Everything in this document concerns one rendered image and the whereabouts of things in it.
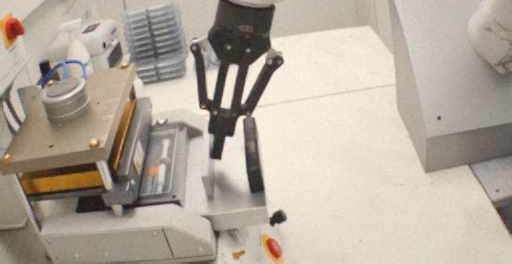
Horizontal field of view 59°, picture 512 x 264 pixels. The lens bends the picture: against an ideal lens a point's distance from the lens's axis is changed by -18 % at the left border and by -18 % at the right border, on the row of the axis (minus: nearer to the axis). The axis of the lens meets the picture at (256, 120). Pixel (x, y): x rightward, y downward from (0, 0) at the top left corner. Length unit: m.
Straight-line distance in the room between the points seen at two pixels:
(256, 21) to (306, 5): 2.63
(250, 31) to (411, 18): 0.56
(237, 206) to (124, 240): 0.17
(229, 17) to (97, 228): 0.33
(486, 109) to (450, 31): 0.20
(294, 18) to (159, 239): 2.73
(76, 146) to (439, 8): 0.84
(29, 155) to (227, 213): 0.29
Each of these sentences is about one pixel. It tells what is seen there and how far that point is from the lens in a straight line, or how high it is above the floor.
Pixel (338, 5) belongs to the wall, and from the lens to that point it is 3.34.
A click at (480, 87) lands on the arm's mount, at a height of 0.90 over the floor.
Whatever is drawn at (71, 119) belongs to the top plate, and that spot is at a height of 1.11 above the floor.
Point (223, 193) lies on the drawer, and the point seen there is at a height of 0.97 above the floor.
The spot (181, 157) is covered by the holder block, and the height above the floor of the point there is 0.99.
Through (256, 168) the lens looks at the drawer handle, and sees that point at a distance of 0.73.
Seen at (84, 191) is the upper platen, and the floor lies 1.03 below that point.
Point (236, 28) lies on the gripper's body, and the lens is 0.68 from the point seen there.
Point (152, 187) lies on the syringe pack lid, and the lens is 0.74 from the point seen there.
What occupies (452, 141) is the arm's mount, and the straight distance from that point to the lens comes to 1.10.
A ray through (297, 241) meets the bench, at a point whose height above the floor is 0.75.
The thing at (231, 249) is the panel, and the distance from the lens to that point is 0.77.
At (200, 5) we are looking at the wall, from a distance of 3.27.
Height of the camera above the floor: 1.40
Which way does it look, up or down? 28 degrees down
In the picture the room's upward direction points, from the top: 10 degrees counter-clockwise
